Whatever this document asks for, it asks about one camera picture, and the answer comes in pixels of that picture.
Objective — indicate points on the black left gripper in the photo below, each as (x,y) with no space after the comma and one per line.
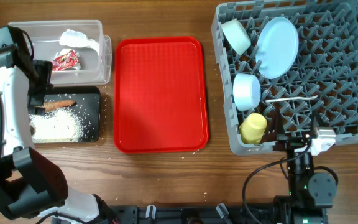
(45,71)

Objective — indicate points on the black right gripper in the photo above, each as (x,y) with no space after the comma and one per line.
(288,143)

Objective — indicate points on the yellow plastic cup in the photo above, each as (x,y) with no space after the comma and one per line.
(253,128)

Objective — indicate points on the cooked white rice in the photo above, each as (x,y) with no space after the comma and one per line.
(57,126)

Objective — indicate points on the white plastic spoon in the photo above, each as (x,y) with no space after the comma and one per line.
(292,98)

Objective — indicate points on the small light blue bowl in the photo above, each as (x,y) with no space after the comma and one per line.
(246,92)

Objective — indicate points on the red snack wrapper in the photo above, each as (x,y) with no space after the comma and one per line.
(66,59)

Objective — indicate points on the white napkin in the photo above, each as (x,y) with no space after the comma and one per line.
(75,39)

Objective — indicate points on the large light blue plate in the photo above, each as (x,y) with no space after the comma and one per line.
(278,45)

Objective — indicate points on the green bowl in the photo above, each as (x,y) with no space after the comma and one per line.
(236,35)

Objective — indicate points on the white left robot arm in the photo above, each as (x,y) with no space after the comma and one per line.
(31,186)

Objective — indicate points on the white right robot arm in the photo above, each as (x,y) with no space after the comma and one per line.
(311,189)

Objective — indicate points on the black waste tray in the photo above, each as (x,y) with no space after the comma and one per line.
(89,102)

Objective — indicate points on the clear plastic waste bin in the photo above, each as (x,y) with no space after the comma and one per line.
(95,64)

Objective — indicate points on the grey dishwasher rack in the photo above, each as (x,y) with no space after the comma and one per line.
(326,65)

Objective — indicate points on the red serving tray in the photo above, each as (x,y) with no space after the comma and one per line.
(160,96)

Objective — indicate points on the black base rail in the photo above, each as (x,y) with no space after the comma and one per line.
(265,213)

